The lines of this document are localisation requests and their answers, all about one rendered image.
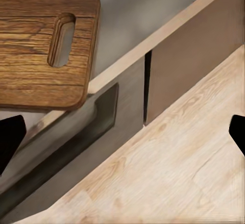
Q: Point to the cutting board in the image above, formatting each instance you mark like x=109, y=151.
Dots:
x=29, y=33

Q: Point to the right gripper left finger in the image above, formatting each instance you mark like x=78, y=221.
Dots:
x=12, y=132

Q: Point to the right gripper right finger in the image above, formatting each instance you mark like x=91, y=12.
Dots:
x=237, y=131

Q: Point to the dishwasher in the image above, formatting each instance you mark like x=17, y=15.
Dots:
x=54, y=163

